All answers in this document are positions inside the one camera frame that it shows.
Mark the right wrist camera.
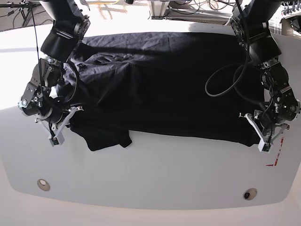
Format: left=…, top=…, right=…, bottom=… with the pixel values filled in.
left=48, top=134, right=64, bottom=147

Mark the table grommet hole right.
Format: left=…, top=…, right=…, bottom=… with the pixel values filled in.
left=243, top=188, right=258, bottom=201

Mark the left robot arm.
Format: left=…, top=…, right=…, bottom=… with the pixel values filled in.
left=206, top=0, right=301, bottom=151

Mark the yellow cable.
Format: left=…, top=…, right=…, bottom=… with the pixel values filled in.
left=89, top=0, right=120, bottom=8

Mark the table grommet hole left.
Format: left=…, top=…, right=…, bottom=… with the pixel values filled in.
left=37, top=179, right=50, bottom=192

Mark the red tape rectangle marking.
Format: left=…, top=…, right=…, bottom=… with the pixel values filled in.
left=266, top=136, right=284, bottom=167

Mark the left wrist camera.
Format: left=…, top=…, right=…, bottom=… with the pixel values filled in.
left=257, top=140, right=271, bottom=153

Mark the table grommet hole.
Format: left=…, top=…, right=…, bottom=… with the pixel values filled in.
left=37, top=179, right=50, bottom=192
left=243, top=188, right=258, bottom=201

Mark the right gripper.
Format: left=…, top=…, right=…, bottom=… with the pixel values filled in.
left=35, top=106, right=84, bottom=139

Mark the black T-shirt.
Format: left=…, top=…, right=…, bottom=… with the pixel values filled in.
left=55, top=32, right=264, bottom=151

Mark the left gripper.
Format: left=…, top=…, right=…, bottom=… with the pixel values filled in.
left=239, top=112, right=290, bottom=144

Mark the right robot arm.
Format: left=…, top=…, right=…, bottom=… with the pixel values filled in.
left=18, top=0, right=90, bottom=145

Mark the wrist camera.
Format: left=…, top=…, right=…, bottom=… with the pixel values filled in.
left=257, top=140, right=271, bottom=153
left=48, top=134, right=64, bottom=147

